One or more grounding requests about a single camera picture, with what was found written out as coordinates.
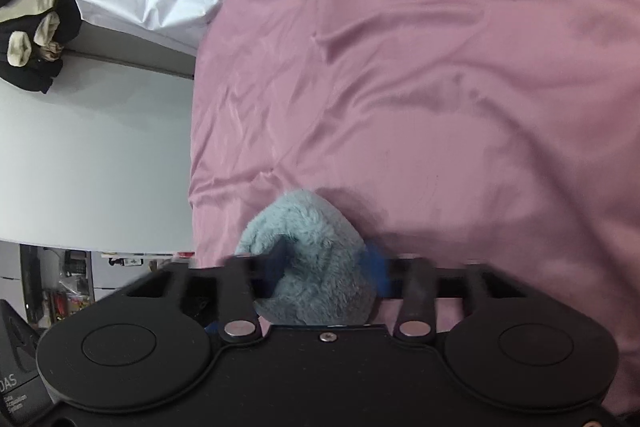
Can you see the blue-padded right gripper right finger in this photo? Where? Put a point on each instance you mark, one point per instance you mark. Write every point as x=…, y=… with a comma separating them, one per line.
x=417, y=283

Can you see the black and white clothing pile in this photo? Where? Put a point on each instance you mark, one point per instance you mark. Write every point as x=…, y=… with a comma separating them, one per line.
x=34, y=34

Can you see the light blue fluffy towel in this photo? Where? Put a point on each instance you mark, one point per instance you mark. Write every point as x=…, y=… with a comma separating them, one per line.
x=322, y=282

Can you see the pink bed sheet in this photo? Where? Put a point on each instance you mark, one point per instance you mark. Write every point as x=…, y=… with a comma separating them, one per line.
x=499, y=131

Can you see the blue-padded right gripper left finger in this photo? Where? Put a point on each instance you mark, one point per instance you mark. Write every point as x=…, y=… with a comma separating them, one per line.
x=244, y=279

